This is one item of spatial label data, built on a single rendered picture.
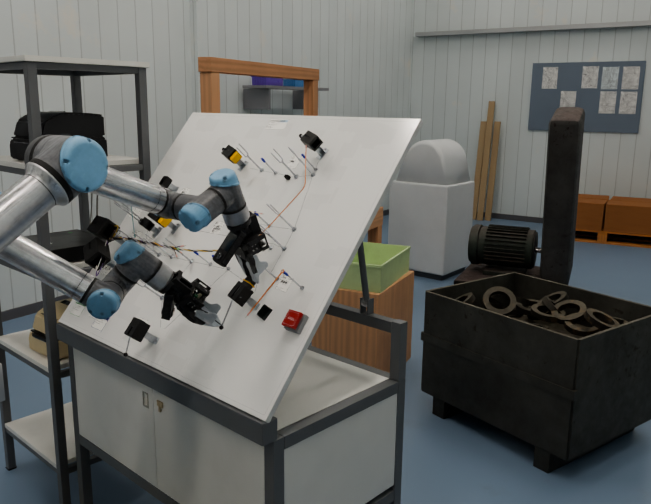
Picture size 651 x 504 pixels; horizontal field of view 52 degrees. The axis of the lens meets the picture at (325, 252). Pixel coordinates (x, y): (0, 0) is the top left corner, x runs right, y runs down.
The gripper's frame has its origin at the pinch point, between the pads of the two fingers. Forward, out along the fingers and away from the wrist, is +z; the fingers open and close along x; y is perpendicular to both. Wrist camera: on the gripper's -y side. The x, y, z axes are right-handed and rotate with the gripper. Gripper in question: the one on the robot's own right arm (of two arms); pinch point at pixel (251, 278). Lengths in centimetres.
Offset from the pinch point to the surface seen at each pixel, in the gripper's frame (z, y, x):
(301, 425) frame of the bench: 31.0, -12.6, -30.0
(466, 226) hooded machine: 283, 340, 253
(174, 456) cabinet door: 51, -42, 9
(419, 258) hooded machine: 292, 281, 263
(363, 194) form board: -10.7, 40.0, -8.8
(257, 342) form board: 12.1, -9.4, -11.5
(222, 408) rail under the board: 20.8, -27.8, -16.3
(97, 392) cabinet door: 50, -50, 58
